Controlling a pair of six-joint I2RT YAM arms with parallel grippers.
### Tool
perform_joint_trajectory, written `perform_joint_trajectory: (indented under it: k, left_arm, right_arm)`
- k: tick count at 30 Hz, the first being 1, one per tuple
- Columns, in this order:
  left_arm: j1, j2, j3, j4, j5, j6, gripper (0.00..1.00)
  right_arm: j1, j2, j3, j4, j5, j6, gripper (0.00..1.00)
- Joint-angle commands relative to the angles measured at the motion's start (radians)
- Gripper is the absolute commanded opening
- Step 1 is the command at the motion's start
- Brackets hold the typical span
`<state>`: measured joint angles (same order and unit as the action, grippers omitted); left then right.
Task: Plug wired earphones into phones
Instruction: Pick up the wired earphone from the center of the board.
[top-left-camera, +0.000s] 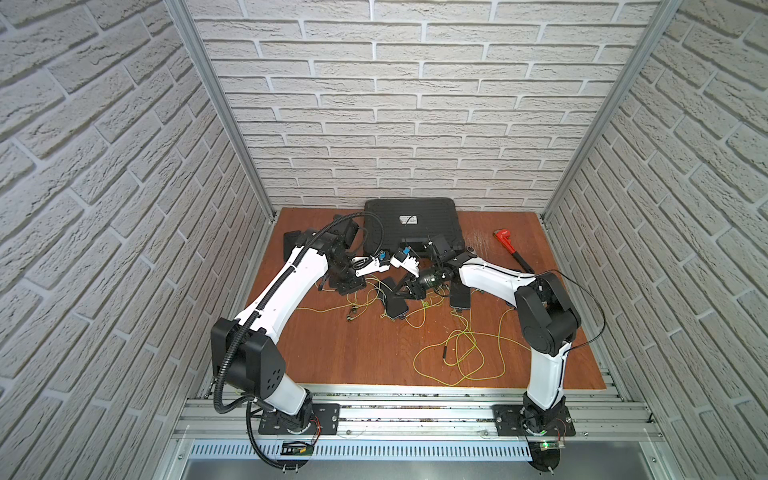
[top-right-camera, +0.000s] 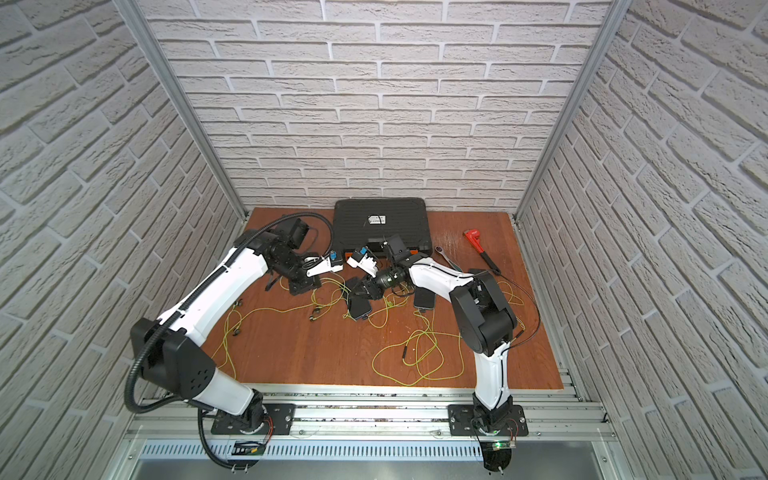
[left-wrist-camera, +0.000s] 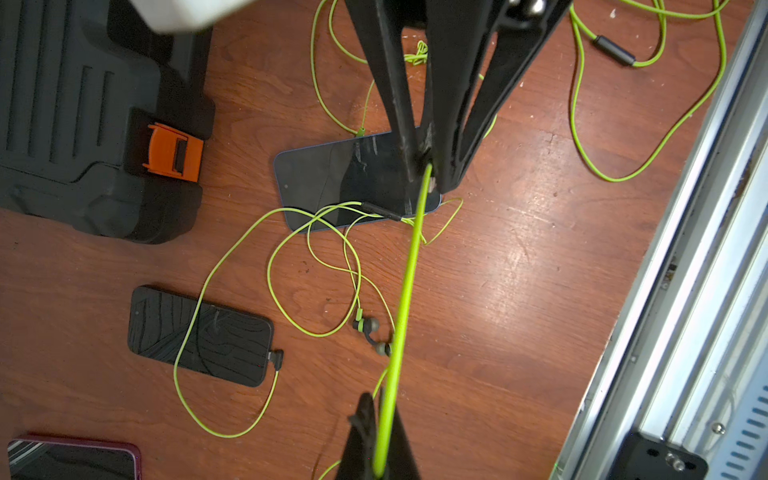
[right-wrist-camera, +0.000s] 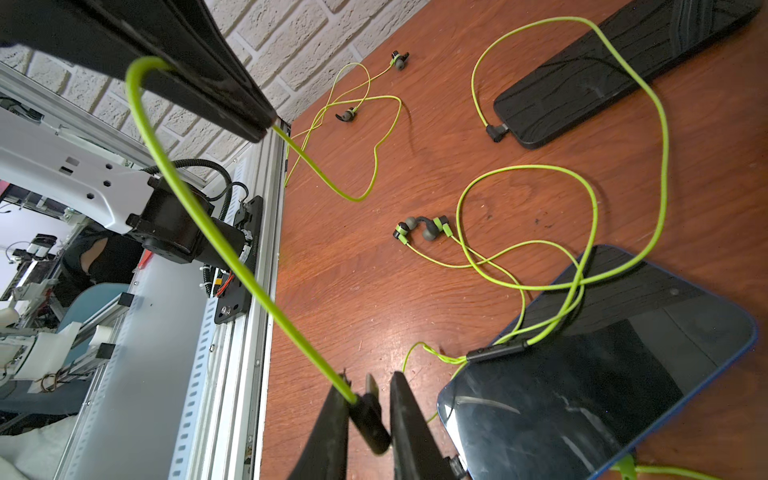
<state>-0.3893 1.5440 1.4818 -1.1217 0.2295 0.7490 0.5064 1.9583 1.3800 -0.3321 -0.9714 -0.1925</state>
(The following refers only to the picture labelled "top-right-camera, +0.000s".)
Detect green earphone cable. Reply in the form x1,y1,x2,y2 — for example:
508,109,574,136
365,287,415,330
308,272,361,322
370,280,528,388
209,296,319,382

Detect aluminium corner post right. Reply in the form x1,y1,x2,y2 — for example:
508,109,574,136
511,0,632,222

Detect aluminium rail frame front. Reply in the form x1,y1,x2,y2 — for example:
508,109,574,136
125,380,619,445

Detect aluminium corner post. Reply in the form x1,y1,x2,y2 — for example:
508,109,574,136
511,0,632,222
114,0,249,221

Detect grey-edged large smartphone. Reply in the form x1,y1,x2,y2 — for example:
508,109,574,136
414,287,436,312

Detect red and black tool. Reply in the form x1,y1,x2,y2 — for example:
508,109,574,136
463,229,502,275

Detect black plastic tool case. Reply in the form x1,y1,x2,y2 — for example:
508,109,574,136
333,197,433,255

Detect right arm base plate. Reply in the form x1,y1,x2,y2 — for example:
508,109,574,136
447,402,529,438

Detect grey metal wrench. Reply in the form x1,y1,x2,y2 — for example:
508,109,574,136
434,246,462,272

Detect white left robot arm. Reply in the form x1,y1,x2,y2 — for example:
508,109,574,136
124,231,321,429

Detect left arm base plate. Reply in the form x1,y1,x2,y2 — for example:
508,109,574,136
211,402,296,435

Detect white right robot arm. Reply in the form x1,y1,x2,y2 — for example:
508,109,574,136
347,254,518,430

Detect black smartphone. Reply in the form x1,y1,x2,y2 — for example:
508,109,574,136
347,295,372,321

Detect aluminium corner post left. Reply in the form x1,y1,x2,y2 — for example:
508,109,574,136
114,0,249,221

